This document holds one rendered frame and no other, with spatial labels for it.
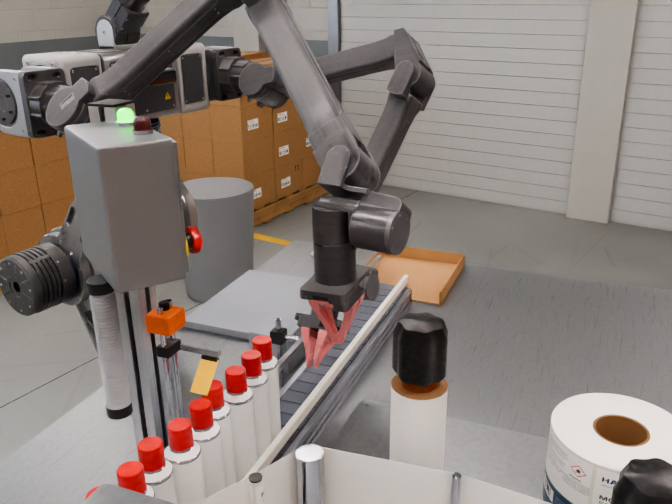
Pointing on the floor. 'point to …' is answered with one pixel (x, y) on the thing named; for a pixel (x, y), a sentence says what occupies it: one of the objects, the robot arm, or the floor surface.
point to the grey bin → (220, 234)
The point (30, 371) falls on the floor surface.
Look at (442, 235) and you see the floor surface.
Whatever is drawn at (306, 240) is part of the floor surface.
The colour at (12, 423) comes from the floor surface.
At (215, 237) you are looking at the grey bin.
